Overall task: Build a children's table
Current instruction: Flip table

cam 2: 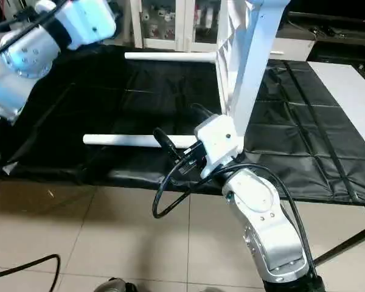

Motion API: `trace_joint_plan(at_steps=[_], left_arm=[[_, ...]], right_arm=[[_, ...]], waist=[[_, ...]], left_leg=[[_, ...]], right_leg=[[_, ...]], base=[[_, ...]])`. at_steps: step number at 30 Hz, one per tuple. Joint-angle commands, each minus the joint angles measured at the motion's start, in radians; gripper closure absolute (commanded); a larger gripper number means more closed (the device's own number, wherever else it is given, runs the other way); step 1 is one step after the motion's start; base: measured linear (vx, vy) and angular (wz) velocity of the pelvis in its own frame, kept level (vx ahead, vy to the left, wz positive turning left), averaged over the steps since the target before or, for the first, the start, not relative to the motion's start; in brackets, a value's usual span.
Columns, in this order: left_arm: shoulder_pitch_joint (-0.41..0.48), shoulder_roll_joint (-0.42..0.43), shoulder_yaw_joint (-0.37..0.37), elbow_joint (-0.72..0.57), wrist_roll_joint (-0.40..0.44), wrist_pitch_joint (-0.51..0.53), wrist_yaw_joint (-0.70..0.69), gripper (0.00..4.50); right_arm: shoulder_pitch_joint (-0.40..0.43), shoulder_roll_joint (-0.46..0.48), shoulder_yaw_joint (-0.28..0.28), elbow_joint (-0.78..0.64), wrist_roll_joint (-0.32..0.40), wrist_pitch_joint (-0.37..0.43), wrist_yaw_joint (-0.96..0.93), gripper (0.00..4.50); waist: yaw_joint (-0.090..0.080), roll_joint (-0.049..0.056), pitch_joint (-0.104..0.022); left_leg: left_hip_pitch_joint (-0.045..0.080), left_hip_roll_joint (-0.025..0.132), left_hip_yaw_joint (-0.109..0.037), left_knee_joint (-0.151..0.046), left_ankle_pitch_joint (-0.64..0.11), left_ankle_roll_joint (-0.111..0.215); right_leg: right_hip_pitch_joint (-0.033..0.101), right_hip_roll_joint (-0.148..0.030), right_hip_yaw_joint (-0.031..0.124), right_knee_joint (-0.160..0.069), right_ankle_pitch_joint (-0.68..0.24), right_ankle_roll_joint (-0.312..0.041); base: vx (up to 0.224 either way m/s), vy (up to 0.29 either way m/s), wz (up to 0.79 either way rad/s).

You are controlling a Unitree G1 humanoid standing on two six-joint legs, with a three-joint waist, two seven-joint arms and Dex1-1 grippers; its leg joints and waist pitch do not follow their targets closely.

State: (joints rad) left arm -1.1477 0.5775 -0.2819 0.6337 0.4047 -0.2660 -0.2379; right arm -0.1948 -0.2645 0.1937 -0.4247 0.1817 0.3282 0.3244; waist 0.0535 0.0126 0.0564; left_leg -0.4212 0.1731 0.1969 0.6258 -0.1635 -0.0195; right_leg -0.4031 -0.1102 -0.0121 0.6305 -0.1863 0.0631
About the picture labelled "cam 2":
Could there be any white plastic table leg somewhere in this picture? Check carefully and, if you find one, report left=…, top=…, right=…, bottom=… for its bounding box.
left=124, top=51, right=223, bottom=63
left=83, top=133, right=199, bottom=150

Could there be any white plastic table top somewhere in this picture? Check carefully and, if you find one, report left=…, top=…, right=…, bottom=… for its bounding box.
left=215, top=0, right=291, bottom=154

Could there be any white glass-door cabinet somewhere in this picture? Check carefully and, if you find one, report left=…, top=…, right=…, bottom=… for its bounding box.
left=130, top=0, right=229, bottom=53

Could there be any black work mat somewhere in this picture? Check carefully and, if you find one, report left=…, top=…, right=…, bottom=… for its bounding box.
left=0, top=41, right=365, bottom=205

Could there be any white drawer unit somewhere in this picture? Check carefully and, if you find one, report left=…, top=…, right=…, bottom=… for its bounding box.
left=268, top=36, right=321, bottom=62

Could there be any white flat panel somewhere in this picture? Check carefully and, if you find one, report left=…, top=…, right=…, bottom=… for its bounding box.
left=307, top=60, right=365, bottom=160

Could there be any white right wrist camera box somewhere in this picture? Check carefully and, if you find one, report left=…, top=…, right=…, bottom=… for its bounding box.
left=193, top=114, right=246, bottom=179

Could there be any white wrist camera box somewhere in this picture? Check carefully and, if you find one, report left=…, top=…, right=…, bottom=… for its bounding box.
left=193, top=114, right=246, bottom=179
left=47, top=0, right=118, bottom=50

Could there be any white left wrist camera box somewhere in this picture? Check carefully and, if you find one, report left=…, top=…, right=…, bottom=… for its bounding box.
left=47, top=0, right=118, bottom=50

